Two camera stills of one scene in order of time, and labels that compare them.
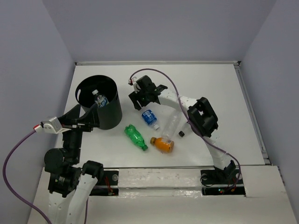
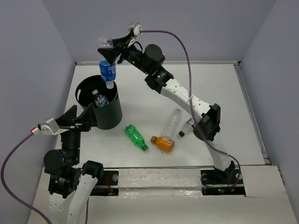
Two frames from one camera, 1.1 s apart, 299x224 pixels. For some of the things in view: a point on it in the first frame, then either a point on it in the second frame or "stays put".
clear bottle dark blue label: (148, 117) to (107, 71)
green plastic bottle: (135, 136) stays put
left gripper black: (91, 117) stays put
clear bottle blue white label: (100, 99) stays put
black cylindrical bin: (110, 117) stays put
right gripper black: (134, 96) to (111, 53)
